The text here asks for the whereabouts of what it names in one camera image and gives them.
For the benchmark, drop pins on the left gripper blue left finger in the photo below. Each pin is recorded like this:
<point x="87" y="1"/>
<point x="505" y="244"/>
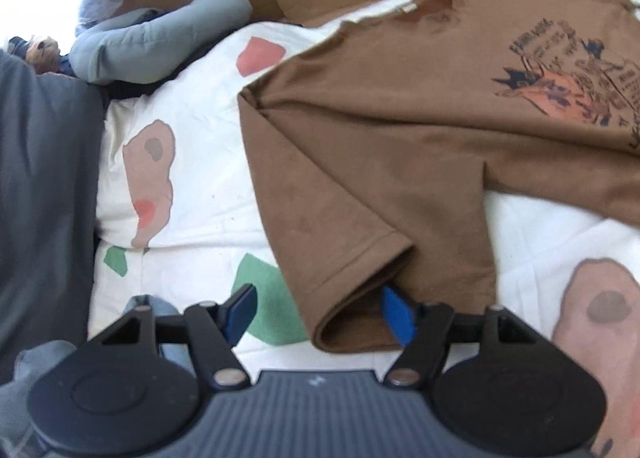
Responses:
<point x="213" y="331"/>

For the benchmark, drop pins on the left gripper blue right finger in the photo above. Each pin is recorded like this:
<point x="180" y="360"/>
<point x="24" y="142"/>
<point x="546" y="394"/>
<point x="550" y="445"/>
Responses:
<point x="422" y="331"/>

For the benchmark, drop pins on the brown printed t-shirt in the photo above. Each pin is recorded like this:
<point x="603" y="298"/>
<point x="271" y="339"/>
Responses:
<point x="370" y="152"/>

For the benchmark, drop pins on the cream bear print bedsheet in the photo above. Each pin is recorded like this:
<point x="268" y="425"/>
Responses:
<point x="178" y="218"/>

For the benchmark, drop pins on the dark grey pillow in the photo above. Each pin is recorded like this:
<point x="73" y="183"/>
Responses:
<point x="51" y="132"/>

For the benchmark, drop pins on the grey neck pillow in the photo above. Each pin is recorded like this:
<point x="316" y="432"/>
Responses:
<point x="146" y="45"/>

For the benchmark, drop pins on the small teddy bear toy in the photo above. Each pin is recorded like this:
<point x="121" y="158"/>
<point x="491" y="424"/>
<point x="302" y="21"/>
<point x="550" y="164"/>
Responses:
<point x="42" y="54"/>

